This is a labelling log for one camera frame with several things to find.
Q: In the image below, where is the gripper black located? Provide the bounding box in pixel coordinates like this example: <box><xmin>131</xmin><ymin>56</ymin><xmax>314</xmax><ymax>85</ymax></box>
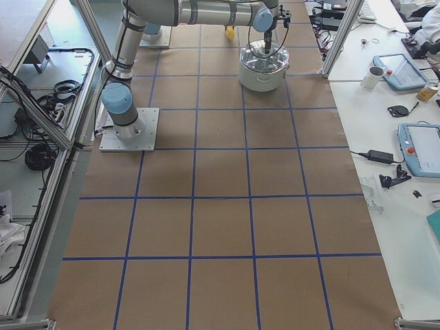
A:
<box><xmin>264</xmin><ymin>5</ymin><xmax>291</xmax><ymax>54</ymax></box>

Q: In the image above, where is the yellow corn cob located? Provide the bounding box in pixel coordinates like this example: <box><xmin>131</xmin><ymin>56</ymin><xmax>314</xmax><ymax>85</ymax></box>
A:
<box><xmin>225</xmin><ymin>26</ymin><xmax>235</xmax><ymax>40</ymax></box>

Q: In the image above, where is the white mug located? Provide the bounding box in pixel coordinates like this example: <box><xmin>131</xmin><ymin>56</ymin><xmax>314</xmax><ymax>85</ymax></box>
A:
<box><xmin>360</xmin><ymin>65</ymin><xmax>384</xmax><ymax>90</ymax></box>

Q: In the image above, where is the teach pendant upper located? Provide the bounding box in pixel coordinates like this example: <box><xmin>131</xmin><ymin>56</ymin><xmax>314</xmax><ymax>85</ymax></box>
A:
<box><xmin>373</xmin><ymin>53</ymin><xmax>429</xmax><ymax>91</ymax></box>

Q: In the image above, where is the teach pendant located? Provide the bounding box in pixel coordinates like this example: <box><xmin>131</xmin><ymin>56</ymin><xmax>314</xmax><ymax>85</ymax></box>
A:
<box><xmin>397</xmin><ymin>124</ymin><xmax>439</xmax><ymax>178</ymax></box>
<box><xmin>373</xmin><ymin>53</ymin><xmax>429</xmax><ymax>91</ymax></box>

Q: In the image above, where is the black power adapter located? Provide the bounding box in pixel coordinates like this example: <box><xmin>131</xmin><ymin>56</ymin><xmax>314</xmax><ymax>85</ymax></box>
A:
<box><xmin>367</xmin><ymin>149</ymin><xmax>394</xmax><ymax>164</ymax></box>

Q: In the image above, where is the aluminium frame post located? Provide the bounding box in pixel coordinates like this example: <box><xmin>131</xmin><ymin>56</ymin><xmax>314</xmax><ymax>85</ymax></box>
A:
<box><xmin>321</xmin><ymin>0</ymin><xmax>364</xmax><ymax>78</ymax></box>

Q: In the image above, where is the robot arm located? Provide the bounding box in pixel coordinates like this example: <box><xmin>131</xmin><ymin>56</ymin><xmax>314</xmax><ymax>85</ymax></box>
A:
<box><xmin>140</xmin><ymin>23</ymin><xmax>240</xmax><ymax>50</ymax></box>
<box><xmin>100</xmin><ymin>0</ymin><xmax>292</xmax><ymax>140</ymax></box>

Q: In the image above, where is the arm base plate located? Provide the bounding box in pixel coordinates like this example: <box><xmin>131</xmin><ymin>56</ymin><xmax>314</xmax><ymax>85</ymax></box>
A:
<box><xmin>99</xmin><ymin>108</ymin><xmax>160</xmax><ymax>152</ymax></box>
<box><xmin>140</xmin><ymin>26</ymin><xmax>172</xmax><ymax>49</ymax></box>

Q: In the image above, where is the glass pot lid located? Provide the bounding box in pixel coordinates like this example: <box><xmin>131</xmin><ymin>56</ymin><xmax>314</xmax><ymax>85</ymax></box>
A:
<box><xmin>240</xmin><ymin>40</ymin><xmax>289</xmax><ymax>73</ymax></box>

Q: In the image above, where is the pale green cooking pot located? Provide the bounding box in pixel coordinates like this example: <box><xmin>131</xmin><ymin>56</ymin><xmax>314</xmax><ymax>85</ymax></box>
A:
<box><xmin>238</xmin><ymin>55</ymin><xmax>289</xmax><ymax>92</ymax></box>

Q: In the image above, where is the teach pendant lower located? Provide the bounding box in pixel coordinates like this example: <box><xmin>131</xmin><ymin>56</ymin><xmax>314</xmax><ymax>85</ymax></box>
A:
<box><xmin>397</xmin><ymin>124</ymin><xmax>439</xmax><ymax>178</ymax></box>

